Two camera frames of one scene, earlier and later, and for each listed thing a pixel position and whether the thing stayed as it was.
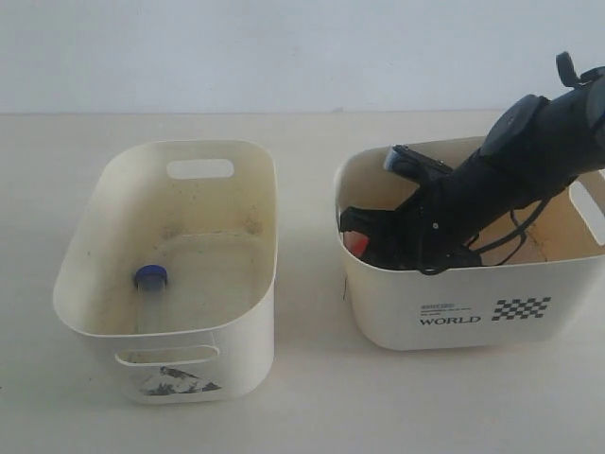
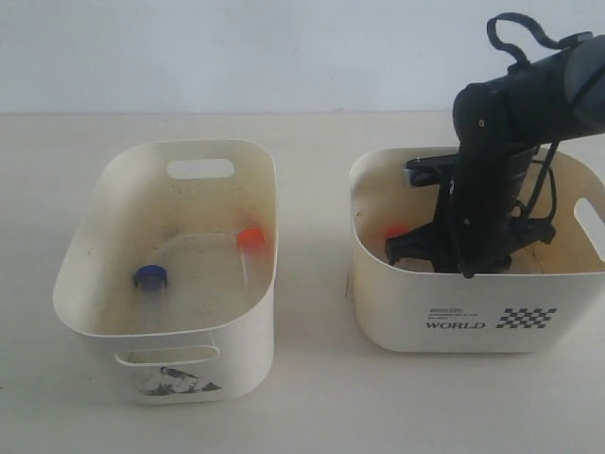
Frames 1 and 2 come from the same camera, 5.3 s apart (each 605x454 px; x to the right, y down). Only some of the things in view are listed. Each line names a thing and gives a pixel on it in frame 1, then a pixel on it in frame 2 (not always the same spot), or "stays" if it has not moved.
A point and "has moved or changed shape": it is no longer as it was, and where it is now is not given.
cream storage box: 549,288 has moved or changed shape
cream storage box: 206,210 stays
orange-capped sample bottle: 355,242 has moved or changed shape
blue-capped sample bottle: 150,284 stays
